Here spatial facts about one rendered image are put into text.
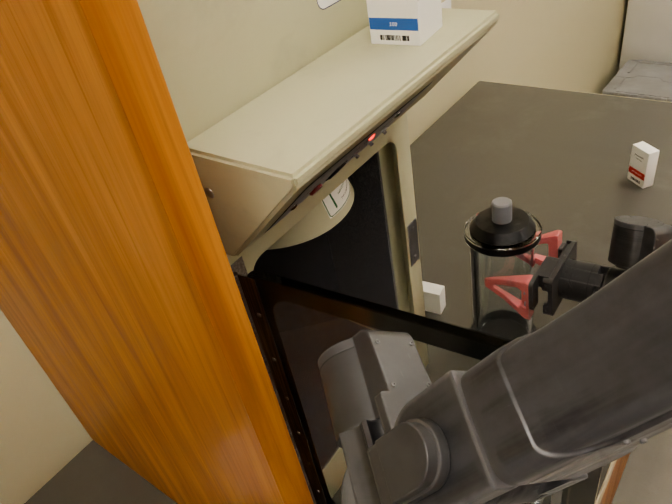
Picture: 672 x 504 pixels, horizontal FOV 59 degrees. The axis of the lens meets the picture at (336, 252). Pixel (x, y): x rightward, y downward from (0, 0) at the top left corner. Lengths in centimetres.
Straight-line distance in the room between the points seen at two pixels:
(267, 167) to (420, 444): 21
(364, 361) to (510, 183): 106
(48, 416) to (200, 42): 72
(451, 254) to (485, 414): 93
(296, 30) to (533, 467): 40
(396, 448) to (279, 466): 24
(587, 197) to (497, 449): 111
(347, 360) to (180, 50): 25
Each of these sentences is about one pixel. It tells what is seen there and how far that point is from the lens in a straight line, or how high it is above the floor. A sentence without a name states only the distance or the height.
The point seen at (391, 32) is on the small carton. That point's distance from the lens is 57.
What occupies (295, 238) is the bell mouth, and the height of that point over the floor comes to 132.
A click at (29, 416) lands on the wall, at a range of 103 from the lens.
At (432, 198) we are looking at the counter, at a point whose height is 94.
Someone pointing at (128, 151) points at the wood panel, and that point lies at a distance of 34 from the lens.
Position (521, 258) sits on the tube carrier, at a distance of 87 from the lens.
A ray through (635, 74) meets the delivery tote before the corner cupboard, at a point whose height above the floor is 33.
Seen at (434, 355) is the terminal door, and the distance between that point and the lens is 45.
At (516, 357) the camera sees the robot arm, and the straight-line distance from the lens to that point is 28.
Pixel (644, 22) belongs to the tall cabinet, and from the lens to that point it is 361.
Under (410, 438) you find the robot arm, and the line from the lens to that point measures 30.
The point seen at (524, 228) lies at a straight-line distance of 86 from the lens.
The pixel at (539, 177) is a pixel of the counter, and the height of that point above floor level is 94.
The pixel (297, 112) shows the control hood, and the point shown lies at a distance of 47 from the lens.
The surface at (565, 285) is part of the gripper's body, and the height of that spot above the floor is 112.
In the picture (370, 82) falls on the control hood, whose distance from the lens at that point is 50.
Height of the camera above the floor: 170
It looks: 38 degrees down
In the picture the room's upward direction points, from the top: 11 degrees counter-clockwise
